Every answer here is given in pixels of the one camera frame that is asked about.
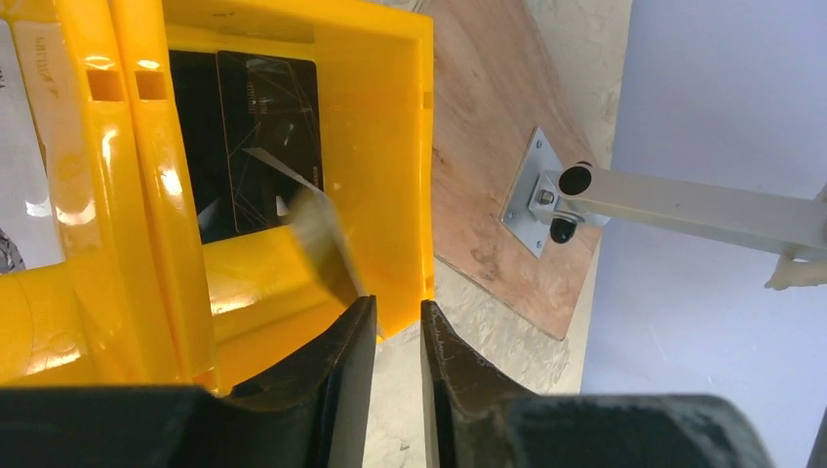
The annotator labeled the black card in yellow bin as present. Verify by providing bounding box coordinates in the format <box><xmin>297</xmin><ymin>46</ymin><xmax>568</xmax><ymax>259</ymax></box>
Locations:
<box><xmin>170</xmin><ymin>51</ymin><xmax>324</xmax><ymax>244</ymax></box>

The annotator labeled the silver card in yellow bin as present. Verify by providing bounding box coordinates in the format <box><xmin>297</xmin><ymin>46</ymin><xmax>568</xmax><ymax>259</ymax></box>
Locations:
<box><xmin>1</xmin><ymin>21</ymin><xmax>63</xmax><ymax>275</ymax></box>

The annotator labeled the yellow plastic bin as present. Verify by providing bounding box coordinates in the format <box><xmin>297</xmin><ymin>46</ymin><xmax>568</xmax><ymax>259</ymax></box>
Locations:
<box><xmin>109</xmin><ymin>0</ymin><xmax>435</xmax><ymax>395</ymax></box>
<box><xmin>1</xmin><ymin>1</ymin><xmax>221</xmax><ymax>391</ymax></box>

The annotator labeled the right yellow plastic bin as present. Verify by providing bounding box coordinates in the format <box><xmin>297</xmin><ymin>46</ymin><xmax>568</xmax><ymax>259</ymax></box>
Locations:
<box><xmin>109</xmin><ymin>0</ymin><xmax>435</xmax><ymax>395</ymax></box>

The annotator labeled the plywood board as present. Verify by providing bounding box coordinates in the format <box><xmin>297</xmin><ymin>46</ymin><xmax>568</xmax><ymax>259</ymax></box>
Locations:
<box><xmin>421</xmin><ymin>1</ymin><xmax>600</xmax><ymax>339</ymax></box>

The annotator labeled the blue grey network switch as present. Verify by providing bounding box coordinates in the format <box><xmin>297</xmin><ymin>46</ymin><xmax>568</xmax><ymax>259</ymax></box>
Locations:
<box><xmin>551</xmin><ymin>163</ymin><xmax>826</xmax><ymax>291</ymax></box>

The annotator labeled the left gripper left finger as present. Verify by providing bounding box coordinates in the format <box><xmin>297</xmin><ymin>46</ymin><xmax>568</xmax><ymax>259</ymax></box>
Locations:
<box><xmin>1</xmin><ymin>296</ymin><xmax>376</xmax><ymax>467</ymax></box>

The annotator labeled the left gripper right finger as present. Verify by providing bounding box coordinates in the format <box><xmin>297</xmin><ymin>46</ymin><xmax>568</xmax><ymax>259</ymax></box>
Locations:
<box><xmin>420</xmin><ymin>300</ymin><xmax>773</xmax><ymax>467</ymax></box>

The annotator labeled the middle yellow plastic bin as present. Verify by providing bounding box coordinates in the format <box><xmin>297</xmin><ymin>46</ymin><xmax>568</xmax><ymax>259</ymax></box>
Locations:
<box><xmin>1</xmin><ymin>1</ymin><xmax>221</xmax><ymax>391</ymax></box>

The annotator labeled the metal mounting bracket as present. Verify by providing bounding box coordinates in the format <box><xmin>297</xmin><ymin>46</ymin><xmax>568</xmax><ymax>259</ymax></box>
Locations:
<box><xmin>500</xmin><ymin>127</ymin><xmax>609</xmax><ymax>258</ymax></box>

